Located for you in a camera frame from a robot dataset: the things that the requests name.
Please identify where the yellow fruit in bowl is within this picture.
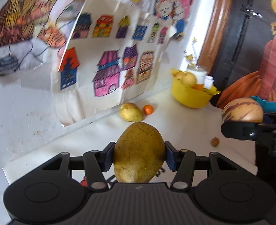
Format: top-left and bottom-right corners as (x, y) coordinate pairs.
(174, 71), (197, 87)

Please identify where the girl with bear drawing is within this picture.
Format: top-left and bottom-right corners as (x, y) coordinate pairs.
(155, 0), (194, 40)

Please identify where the colourful houses drawing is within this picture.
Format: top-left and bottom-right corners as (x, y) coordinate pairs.
(52, 0), (174, 126)

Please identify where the yellow plastic bowl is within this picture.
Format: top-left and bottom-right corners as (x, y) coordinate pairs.
(171, 69), (221, 109)

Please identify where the green yellow pear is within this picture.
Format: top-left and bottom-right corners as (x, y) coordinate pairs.
(119, 103), (143, 122)

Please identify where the brown wooden door frame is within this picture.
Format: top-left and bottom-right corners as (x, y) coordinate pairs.
(198, 0), (232, 72)

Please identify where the orange dress lady poster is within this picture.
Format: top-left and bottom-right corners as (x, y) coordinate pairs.
(216, 0), (276, 108)

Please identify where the small orange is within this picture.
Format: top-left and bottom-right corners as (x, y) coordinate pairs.
(143, 105), (154, 115)

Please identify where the boy with fan drawing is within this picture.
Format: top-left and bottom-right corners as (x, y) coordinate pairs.
(0, 0), (143, 78)

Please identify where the yellow flower twig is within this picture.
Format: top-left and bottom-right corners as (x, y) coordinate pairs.
(184, 37), (198, 68)

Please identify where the white printed table mat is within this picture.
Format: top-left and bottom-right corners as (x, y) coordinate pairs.
(3, 89), (258, 183)

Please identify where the white orange jar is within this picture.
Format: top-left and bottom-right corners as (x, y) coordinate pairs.
(187, 64), (208, 91)

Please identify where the black dark door panel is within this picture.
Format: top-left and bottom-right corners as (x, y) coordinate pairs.
(209, 0), (274, 92)

